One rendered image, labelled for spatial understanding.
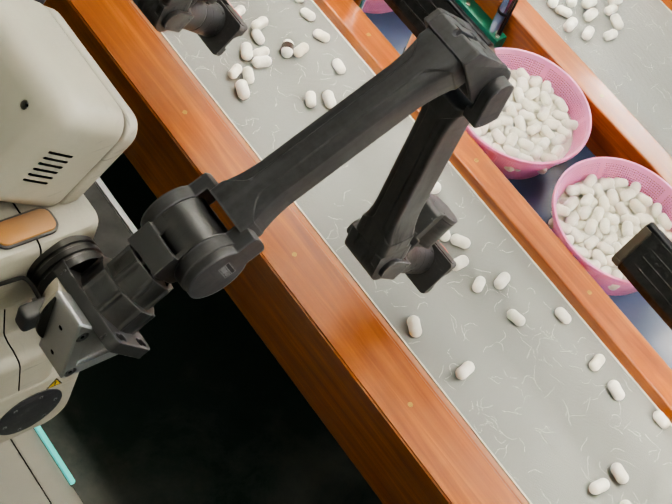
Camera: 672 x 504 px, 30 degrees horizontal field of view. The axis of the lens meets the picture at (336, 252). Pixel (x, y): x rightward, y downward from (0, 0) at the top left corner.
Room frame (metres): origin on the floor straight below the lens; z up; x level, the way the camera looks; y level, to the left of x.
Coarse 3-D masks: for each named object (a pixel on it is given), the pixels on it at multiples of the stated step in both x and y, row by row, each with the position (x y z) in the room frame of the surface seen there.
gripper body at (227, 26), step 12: (216, 12) 1.34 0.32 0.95; (228, 12) 1.36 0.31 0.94; (204, 24) 1.31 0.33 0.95; (216, 24) 1.33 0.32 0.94; (228, 24) 1.35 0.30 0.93; (240, 24) 1.35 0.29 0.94; (204, 36) 1.34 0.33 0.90; (216, 36) 1.34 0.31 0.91; (228, 36) 1.34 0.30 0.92; (216, 48) 1.32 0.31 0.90
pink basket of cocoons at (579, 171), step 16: (592, 160) 1.57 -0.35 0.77; (608, 160) 1.59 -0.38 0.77; (624, 160) 1.60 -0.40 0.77; (576, 176) 1.54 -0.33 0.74; (640, 176) 1.60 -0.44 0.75; (656, 176) 1.60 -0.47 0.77; (560, 192) 1.50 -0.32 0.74; (656, 192) 1.58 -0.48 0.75; (576, 256) 1.35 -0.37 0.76; (592, 272) 1.35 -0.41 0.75; (608, 288) 1.36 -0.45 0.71; (624, 288) 1.36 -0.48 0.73
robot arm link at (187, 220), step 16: (176, 208) 0.76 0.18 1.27; (192, 208) 0.77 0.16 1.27; (208, 208) 0.78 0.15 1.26; (144, 224) 0.73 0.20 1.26; (160, 224) 0.74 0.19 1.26; (176, 224) 0.75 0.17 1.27; (192, 224) 0.75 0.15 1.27; (208, 224) 0.76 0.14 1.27; (128, 240) 0.72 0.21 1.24; (144, 240) 0.72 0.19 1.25; (160, 240) 0.72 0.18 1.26; (176, 240) 0.73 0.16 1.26; (192, 240) 0.73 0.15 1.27; (144, 256) 0.70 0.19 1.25; (160, 256) 0.71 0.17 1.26; (176, 256) 0.72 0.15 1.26; (160, 272) 0.70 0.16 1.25
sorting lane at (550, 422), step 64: (256, 0) 1.61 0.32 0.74; (192, 64) 1.41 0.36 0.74; (320, 64) 1.53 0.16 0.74; (256, 128) 1.34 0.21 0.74; (320, 192) 1.27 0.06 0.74; (448, 192) 1.38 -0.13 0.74; (512, 256) 1.32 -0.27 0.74; (448, 320) 1.14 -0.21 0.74; (576, 320) 1.25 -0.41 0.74; (448, 384) 1.03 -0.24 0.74; (512, 384) 1.08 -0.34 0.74; (576, 384) 1.13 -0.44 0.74; (512, 448) 0.98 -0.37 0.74; (576, 448) 1.02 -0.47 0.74; (640, 448) 1.07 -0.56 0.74
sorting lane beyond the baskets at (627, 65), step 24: (528, 0) 1.91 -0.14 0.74; (600, 0) 2.00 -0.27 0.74; (624, 0) 2.03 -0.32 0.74; (648, 0) 2.06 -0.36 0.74; (552, 24) 1.88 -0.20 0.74; (600, 24) 1.94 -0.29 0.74; (624, 24) 1.97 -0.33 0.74; (648, 24) 2.00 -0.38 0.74; (576, 48) 1.85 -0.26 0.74; (600, 48) 1.87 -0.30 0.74; (624, 48) 1.90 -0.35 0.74; (648, 48) 1.93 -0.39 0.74; (600, 72) 1.81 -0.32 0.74; (624, 72) 1.84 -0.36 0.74; (648, 72) 1.87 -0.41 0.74; (624, 96) 1.78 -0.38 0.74; (648, 96) 1.81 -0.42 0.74; (648, 120) 1.75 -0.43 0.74
